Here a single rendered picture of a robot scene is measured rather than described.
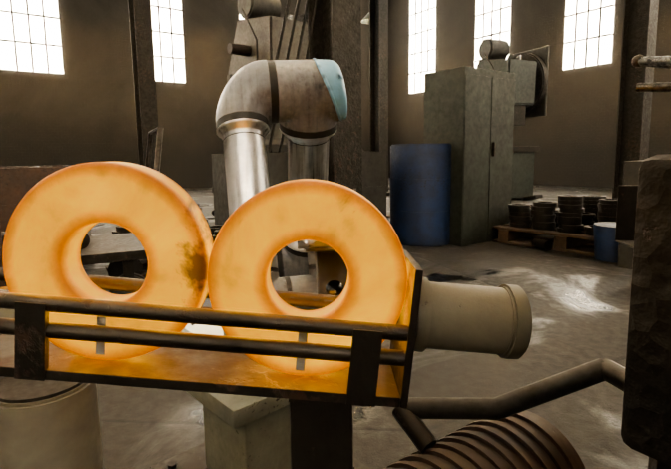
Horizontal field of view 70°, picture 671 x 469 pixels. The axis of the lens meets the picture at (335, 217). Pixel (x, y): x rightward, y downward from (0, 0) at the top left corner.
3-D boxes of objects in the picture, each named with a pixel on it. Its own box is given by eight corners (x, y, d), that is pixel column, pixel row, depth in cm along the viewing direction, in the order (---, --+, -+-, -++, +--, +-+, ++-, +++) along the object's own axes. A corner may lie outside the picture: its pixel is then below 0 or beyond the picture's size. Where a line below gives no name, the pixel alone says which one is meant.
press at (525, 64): (451, 197, 875) (454, 42, 839) (499, 194, 925) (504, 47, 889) (508, 203, 753) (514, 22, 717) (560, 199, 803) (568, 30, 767)
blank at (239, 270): (418, 191, 36) (410, 188, 40) (212, 172, 36) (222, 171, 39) (395, 384, 38) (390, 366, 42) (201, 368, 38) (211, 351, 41)
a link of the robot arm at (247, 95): (204, 48, 85) (224, 328, 73) (266, 47, 87) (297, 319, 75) (209, 83, 96) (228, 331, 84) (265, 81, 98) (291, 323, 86)
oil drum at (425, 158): (468, 241, 434) (471, 142, 422) (422, 249, 400) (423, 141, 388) (420, 233, 482) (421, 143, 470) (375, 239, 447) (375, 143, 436)
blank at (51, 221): (211, 173, 36) (221, 171, 39) (0, 153, 35) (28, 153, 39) (199, 369, 38) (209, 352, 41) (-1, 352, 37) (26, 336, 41)
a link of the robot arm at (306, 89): (273, 268, 123) (264, 51, 93) (331, 262, 126) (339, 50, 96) (279, 300, 113) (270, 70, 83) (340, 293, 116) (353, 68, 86)
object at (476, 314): (526, 372, 37) (538, 297, 36) (410, 363, 37) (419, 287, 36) (499, 342, 43) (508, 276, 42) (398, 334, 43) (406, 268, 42)
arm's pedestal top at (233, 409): (166, 377, 119) (165, 361, 119) (273, 341, 141) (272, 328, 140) (234, 430, 96) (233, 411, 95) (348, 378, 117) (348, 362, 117)
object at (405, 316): (407, 408, 36) (423, 269, 35) (399, 408, 36) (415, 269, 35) (393, 365, 44) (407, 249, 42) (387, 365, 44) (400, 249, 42)
